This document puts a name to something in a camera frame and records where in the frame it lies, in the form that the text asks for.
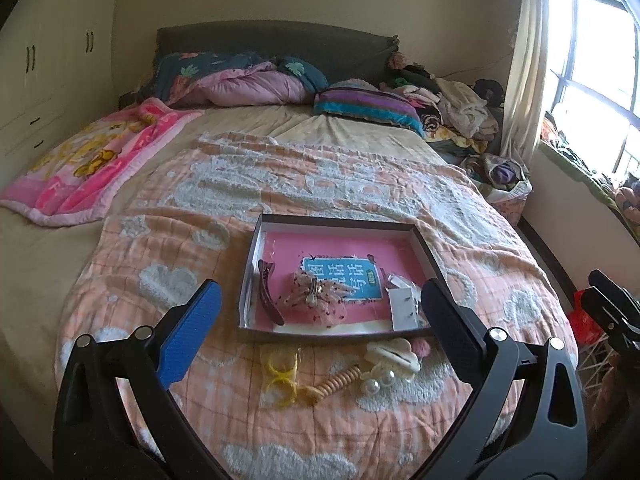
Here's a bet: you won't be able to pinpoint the pile of clothes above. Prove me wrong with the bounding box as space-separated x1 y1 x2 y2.
380 52 506 164

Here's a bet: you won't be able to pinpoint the orange spiral hair tie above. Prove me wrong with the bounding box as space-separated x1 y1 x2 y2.
299 364 362 403

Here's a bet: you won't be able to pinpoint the window with dark frame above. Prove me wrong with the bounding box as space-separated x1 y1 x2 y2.
544 0 639 180

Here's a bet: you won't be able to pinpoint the purple teal striped pillow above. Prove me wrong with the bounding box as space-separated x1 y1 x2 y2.
314 79 424 138

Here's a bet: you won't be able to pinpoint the dark red hair clip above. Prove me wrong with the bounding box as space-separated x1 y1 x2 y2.
257 259 285 326

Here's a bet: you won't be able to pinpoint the white pearl hair tie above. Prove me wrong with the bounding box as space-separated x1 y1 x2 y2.
354 365 418 396

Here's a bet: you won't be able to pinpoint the cream wardrobe with handles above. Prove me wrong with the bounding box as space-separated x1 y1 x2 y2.
1 0 116 184

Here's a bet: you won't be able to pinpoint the cream window curtain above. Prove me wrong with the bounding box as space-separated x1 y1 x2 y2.
501 0 549 167

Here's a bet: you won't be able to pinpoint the cream claw hair clip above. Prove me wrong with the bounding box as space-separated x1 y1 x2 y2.
364 338 421 375

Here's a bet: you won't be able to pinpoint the dark upholstered headboard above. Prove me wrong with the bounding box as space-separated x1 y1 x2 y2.
153 20 399 86

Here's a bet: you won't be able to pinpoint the pink cartoon blanket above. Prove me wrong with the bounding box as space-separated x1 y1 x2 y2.
1 98 203 228

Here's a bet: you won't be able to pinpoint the clear bag white earring card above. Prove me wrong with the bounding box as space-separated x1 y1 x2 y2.
384 273 427 332

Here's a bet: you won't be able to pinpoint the red plastic bag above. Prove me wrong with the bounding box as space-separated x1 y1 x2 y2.
567 290 604 346

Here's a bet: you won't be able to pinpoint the beige bed sheet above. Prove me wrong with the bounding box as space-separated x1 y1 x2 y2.
0 106 452 356

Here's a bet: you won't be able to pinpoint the yellow hoop earrings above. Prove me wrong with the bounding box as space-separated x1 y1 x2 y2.
262 347 299 408

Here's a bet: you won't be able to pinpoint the shallow cardboard box pink liner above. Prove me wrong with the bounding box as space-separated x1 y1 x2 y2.
239 214 442 342

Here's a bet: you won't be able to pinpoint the peach white patterned quilt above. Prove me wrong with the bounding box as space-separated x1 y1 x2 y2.
54 133 577 479

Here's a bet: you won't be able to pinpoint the laundry basket with clothes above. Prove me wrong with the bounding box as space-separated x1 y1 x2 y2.
461 153 533 226

